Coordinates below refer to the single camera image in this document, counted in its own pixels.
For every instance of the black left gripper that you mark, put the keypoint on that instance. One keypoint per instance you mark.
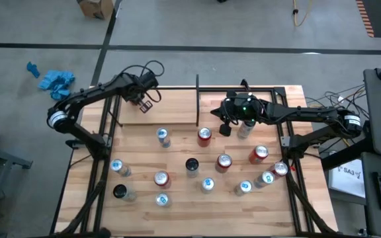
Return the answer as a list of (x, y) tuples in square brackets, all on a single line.
[(132, 88)]

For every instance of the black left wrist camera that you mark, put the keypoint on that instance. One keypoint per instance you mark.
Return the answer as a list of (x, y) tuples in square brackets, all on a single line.
[(149, 79)]

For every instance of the blue silver Red Bull can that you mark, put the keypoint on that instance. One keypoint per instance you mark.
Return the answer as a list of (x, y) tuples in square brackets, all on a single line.
[(120, 167), (162, 199), (243, 187), (164, 139), (207, 185), (265, 179)]

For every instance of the grey side table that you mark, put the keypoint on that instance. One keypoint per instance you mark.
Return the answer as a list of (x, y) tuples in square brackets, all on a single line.
[(5, 158)]

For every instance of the Celsius Peach Vibe can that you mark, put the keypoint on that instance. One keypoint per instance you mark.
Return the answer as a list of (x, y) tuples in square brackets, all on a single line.
[(192, 168)]

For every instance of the blue glove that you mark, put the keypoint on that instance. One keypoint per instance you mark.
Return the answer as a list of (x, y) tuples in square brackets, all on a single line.
[(32, 68)]

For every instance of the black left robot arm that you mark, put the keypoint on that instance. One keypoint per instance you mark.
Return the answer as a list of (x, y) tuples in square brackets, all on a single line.
[(88, 96)]

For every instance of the black frame clamp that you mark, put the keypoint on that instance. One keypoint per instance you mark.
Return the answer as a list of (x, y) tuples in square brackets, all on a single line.
[(244, 84)]

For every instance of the crumpled blue gloves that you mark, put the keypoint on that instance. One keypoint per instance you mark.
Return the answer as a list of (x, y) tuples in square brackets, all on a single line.
[(56, 82)]

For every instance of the brown cardboard box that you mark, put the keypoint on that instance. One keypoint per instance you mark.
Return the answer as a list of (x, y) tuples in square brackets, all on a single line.
[(96, 8)]

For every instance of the black-topped slim can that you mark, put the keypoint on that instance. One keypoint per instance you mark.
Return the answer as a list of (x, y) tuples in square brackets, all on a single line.
[(124, 193)]

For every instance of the white SA3 sign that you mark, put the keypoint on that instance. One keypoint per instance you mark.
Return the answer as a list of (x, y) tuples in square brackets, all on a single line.
[(347, 180)]

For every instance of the white Celsius can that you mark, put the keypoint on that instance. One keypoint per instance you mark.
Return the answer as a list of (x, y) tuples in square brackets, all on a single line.
[(245, 130)]

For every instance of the red soda can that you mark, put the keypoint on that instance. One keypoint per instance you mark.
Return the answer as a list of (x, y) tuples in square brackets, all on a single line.
[(278, 170)]

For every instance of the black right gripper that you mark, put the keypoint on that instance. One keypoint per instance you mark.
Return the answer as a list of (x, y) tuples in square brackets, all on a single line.
[(243, 109)]

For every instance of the red Coca-Cola Zero can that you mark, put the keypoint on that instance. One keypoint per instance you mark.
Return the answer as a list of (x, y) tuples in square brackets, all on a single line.
[(223, 163)]

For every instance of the red Fanta strawberry can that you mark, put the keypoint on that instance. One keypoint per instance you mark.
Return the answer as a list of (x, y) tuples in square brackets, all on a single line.
[(257, 156), (162, 179)]

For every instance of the black desk leg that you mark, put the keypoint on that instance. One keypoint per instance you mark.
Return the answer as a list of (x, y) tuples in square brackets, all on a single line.
[(346, 155)]

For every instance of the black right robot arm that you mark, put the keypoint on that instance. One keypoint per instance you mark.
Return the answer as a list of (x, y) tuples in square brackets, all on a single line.
[(309, 114)]

